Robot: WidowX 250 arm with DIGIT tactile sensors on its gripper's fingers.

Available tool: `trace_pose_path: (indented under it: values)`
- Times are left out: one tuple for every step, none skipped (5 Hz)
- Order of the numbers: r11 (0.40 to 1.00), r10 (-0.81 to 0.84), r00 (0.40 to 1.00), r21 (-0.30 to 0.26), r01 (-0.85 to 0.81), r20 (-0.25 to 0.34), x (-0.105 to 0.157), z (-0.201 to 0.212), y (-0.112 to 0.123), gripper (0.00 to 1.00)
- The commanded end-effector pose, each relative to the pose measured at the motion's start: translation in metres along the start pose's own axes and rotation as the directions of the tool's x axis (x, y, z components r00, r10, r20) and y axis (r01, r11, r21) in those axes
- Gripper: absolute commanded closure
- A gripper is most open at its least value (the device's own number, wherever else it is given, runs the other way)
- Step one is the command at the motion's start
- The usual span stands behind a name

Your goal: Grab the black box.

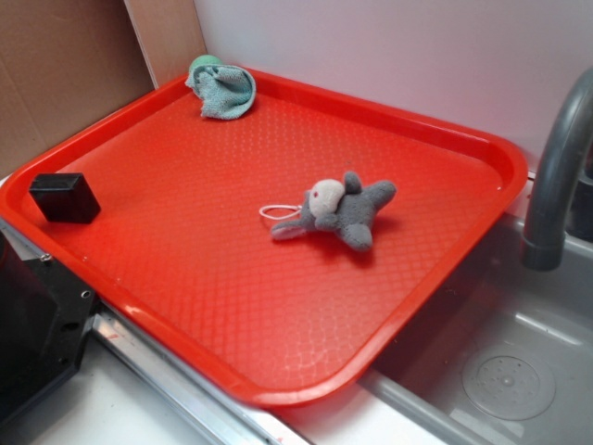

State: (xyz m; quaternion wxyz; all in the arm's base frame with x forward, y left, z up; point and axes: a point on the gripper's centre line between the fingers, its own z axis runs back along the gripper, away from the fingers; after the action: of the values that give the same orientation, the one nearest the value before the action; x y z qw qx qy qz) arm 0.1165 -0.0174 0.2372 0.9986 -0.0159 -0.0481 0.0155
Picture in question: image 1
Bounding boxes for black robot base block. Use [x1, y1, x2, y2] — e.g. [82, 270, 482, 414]
[1, 236, 98, 426]

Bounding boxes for black box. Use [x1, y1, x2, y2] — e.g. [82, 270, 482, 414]
[29, 172, 101, 224]

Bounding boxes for red plastic tray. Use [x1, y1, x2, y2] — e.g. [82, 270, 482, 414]
[1, 72, 527, 407]

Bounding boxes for grey plush donkey toy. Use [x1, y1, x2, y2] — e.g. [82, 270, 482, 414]
[259, 172, 397, 252]

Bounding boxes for light blue cloth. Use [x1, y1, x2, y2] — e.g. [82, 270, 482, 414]
[185, 64, 257, 121]

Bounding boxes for green ball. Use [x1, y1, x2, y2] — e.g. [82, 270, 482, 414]
[188, 54, 222, 74]

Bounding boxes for grey toy sink basin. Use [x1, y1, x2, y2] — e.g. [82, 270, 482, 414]
[360, 216, 592, 444]

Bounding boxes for brown cardboard panel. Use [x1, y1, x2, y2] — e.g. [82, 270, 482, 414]
[1, 1, 206, 176]

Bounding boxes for grey toy faucet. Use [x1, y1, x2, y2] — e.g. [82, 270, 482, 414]
[520, 69, 592, 271]

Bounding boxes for silver metal rail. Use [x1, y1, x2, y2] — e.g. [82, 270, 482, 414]
[0, 217, 297, 445]

